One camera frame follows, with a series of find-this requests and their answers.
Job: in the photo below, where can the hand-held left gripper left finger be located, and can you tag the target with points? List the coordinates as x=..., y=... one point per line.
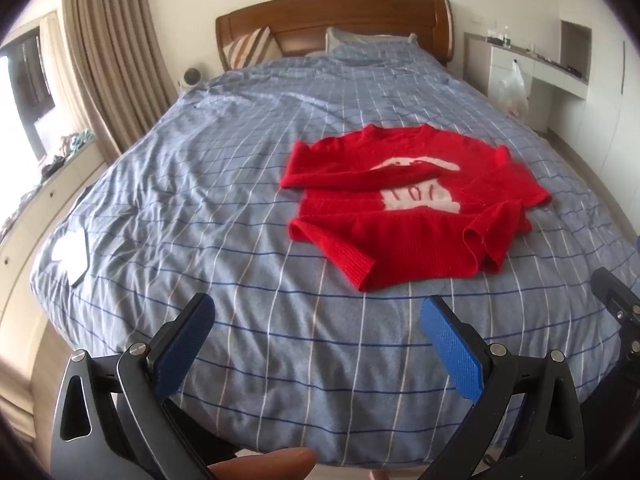
x=184, y=347

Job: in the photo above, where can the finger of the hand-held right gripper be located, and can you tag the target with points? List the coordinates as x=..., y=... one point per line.
x=617, y=305

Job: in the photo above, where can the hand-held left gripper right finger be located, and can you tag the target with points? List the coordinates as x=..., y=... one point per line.
x=452, y=347

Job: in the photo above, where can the red knitted sweater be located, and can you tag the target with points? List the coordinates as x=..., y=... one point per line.
x=400, y=230

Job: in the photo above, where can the pile of clothes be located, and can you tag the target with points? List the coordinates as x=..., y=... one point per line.
x=70, y=147

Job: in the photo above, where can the person's left hand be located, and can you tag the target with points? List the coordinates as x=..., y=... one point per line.
x=265, y=465

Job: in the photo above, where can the white paper sheet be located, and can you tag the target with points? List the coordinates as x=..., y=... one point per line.
x=72, y=255

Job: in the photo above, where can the blue checked bed blanket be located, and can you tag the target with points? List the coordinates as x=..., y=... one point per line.
x=225, y=185

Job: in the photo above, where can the low white cabinet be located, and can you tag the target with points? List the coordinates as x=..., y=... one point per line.
x=40, y=220

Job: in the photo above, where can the white wardrobe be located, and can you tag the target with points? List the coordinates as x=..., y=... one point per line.
x=610, y=110

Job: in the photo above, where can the white desk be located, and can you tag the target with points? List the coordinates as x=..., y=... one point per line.
x=545, y=85

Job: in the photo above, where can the white plastic bag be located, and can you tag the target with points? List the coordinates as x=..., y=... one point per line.
x=512, y=92

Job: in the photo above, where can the small round white device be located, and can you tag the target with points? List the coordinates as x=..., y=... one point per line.
x=192, y=77

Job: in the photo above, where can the small bottle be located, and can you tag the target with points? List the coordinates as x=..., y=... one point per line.
x=506, y=37

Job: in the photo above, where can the beige curtain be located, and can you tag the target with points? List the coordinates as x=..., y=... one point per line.
x=110, y=60

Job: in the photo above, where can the window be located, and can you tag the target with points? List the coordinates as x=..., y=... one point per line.
x=25, y=90

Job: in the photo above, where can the striped pillow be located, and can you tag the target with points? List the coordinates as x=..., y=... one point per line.
x=250, y=50

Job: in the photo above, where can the white pillow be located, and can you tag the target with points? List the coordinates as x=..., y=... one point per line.
x=345, y=37

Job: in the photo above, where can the wooden headboard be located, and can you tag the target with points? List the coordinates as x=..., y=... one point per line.
x=325, y=15

